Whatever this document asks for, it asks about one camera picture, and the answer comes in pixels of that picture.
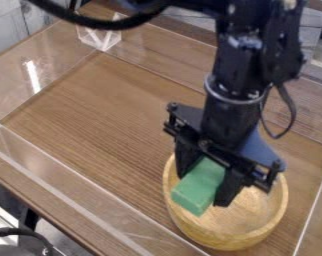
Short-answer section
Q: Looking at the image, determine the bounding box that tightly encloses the green rectangular block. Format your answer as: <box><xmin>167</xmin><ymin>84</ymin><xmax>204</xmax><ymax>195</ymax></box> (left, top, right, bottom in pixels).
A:
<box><xmin>171</xmin><ymin>157</ymin><xmax>225</xmax><ymax>217</ymax></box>

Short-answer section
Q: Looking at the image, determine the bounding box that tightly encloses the clear acrylic corner bracket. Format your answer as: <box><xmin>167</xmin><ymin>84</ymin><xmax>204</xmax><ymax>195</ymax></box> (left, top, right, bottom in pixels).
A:
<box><xmin>74</xmin><ymin>13</ymin><xmax>123</xmax><ymax>52</ymax></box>

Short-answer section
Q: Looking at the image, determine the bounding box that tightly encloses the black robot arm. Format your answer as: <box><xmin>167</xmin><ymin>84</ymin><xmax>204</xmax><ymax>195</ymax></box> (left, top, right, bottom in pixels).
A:
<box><xmin>125</xmin><ymin>0</ymin><xmax>306</xmax><ymax>207</ymax></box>

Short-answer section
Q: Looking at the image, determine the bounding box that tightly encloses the black table leg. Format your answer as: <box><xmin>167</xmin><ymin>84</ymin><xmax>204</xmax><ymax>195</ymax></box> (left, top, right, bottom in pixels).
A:
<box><xmin>22</xmin><ymin>208</ymin><xmax>40</xmax><ymax>231</ymax></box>

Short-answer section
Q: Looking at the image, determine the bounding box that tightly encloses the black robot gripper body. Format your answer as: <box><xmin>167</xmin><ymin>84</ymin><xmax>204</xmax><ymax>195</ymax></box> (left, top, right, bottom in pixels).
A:
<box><xmin>164</xmin><ymin>76</ymin><xmax>286</xmax><ymax>192</ymax></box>

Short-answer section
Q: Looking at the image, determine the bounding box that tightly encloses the brown wooden bowl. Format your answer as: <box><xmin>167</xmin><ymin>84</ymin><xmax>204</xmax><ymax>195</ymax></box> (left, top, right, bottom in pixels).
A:
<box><xmin>163</xmin><ymin>156</ymin><xmax>288</xmax><ymax>251</ymax></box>

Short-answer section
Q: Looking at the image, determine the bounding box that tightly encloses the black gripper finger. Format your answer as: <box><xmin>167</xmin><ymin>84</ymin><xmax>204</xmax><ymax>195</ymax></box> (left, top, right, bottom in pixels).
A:
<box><xmin>175</xmin><ymin>137</ymin><xmax>201</xmax><ymax>178</ymax></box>
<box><xmin>213</xmin><ymin>168</ymin><xmax>244</xmax><ymax>207</ymax></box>

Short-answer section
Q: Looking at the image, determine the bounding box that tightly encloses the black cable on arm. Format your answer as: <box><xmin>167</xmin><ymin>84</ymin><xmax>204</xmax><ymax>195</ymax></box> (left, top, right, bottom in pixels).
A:
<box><xmin>258</xmin><ymin>83</ymin><xmax>299</xmax><ymax>140</ymax></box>

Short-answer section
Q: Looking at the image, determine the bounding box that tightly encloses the clear acrylic tray wall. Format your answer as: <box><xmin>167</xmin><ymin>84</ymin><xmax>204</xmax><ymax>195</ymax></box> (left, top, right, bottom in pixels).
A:
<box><xmin>0</xmin><ymin>124</ymin><xmax>208</xmax><ymax>256</ymax></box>

